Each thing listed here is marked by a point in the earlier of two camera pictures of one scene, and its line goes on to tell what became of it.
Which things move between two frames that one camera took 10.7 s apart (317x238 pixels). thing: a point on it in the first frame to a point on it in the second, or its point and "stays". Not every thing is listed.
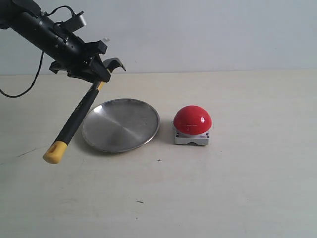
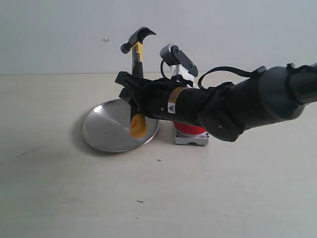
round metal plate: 120,125 stays
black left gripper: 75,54 to 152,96
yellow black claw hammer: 56,150 to 138,129
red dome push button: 192,124 stays
